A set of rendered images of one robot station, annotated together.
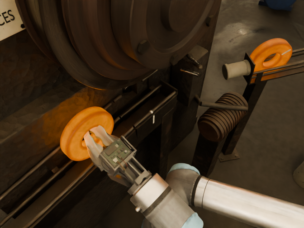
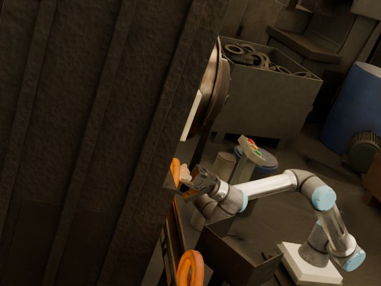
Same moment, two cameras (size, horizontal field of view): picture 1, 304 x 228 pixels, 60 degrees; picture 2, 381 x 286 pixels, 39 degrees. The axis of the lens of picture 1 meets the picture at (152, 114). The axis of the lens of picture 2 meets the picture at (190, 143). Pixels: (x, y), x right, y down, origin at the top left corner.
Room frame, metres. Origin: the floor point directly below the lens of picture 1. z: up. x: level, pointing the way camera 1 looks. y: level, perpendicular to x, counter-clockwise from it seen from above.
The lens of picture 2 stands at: (-0.55, 1.95, 1.80)
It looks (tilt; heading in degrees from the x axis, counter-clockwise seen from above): 23 degrees down; 297
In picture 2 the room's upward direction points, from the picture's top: 21 degrees clockwise
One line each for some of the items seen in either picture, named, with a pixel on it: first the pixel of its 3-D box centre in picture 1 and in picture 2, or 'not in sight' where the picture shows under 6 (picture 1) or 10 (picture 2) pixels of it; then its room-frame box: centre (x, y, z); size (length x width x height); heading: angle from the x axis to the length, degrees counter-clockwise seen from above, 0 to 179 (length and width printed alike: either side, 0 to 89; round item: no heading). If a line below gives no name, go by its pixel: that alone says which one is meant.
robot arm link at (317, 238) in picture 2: not in sight; (326, 233); (-0.10, -1.01, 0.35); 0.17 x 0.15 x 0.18; 155
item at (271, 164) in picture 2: not in sight; (245, 181); (0.60, -1.31, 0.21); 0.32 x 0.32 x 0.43
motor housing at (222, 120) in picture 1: (214, 141); not in sight; (0.68, -0.30, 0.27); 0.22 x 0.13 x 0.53; 137
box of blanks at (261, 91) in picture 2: not in sight; (242, 89); (1.44, -2.59, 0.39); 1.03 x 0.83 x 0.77; 62
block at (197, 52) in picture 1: (186, 74); not in sight; (0.71, -0.13, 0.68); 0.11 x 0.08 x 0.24; 47
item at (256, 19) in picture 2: not in sight; (251, 37); (2.26, -4.12, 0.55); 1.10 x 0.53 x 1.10; 157
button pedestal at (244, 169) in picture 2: not in sight; (237, 186); (0.52, -0.98, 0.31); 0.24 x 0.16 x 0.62; 137
